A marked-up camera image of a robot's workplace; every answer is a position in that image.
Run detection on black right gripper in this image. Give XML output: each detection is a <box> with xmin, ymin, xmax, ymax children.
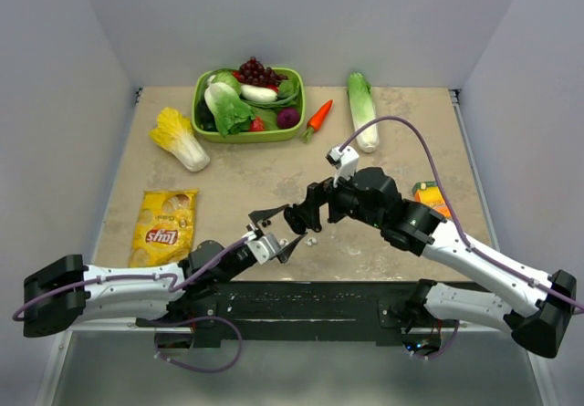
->
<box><xmin>295</xmin><ymin>163</ymin><xmax>385</xmax><ymax>230</ymax></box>

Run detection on black earbud charging case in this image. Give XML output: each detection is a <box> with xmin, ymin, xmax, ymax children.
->
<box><xmin>284</xmin><ymin>206</ymin><xmax>307</xmax><ymax>235</ymax></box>

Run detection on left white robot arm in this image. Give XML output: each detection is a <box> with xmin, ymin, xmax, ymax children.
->
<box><xmin>12</xmin><ymin>205</ymin><xmax>307</xmax><ymax>338</ymax></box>

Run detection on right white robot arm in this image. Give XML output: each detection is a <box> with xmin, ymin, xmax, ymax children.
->
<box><xmin>293</xmin><ymin>167</ymin><xmax>577</xmax><ymax>359</ymax></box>

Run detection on orange toy carrot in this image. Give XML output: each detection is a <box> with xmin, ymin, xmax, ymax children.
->
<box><xmin>300</xmin><ymin>99</ymin><xmax>333</xmax><ymax>143</ymax></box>

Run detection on purple toy onion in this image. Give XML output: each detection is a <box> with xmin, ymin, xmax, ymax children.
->
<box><xmin>276</xmin><ymin>107</ymin><xmax>300</xmax><ymax>130</ymax></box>

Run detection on red toy strawberry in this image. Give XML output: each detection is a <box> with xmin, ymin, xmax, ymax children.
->
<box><xmin>249</xmin><ymin>117</ymin><xmax>266</xmax><ymax>132</ymax></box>

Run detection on yellow Lays chip bag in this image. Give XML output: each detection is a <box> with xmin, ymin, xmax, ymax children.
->
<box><xmin>128</xmin><ymin>189</ymin><xmax>199</xmax><ymax>268</ymax></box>

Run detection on green white napa cabbage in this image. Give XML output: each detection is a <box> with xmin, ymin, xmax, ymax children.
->
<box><xmin>347</xmin><ymin>72</ymin><xmax>380</xmax><ymax>153</ymax></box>

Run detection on orange sponge box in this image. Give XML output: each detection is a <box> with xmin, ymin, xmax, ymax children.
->
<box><xmin>412</xmin><ymin>181</ymin><xmax>452</xmax><ymax>218</ymax></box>

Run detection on green plastic basket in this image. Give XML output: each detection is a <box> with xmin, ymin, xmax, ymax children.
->
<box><xmin>191</xmin><ymin>67</ymin><xmax>306</xmax><ymax>144</ymax></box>

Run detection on green toy lettuce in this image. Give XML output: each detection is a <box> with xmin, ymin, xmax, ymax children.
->
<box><xmin>203</xmin><ymin>82</ymin><xmax>256</xmax><ymax>137</ymax></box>

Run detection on white toy radish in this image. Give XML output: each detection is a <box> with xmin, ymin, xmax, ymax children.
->
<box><xmin>241</xmin><ymin>84</ymin><xmax>278</xmax><ymax>103</ymax></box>

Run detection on yellow toy cabbage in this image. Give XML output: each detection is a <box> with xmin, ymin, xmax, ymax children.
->
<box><xmin>149</xmin><ymin>107</ymin><xmax>210</xmax><ymax>172</ymax></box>

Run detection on dark red toy grapes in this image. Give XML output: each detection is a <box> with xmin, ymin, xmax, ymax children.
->
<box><xmin>232</xmin><ymin>57</ymin><xmax>289</xmax><ymax>88</ymax></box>

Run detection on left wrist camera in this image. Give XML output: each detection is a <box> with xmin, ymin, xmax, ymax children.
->
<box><xmin>244</xmin><ymin>231</ymin><xmax>281</xmax><ymax>265</ymax></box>

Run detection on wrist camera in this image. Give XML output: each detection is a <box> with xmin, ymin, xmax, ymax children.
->
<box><xmin>326</xmin><ymin>146</ymin><xmax>360</xmax><ymax>187</ymax></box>
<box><xmin>244</xmin><ymin>231</ymin><xmax>281</xmax><ymax>265</ymax></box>

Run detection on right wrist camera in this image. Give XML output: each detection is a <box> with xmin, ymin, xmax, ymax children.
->
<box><xmin>326</xmin><ymin>146</ymin><xmax>360</xmax><ymax>187</ymax></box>

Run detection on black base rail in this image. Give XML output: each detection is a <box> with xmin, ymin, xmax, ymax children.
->
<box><xmin>137</xmin><ymin>281</ymin><xmax>455</xmax><ymax>348</ymax></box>

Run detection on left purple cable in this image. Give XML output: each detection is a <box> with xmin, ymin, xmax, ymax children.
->
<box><xmin>11</xmin><ymin>234</ymin><xmax>256</xmax><ymax>374</ymax></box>

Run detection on purple cable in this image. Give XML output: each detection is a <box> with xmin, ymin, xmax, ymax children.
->
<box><xmin>11</xmin><ymin>234</ymin><xmax>256</xmax><ymax>374</ymax></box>
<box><xmin>339</xmin><ymin>116</ymin><xmax>584</xmax><ymax>360</ymax></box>

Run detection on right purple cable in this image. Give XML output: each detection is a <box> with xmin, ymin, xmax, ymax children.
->
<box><xmin>339</xmin><ymin>116</ymin><xmax>584</xmax><ymax>360</ymax></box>

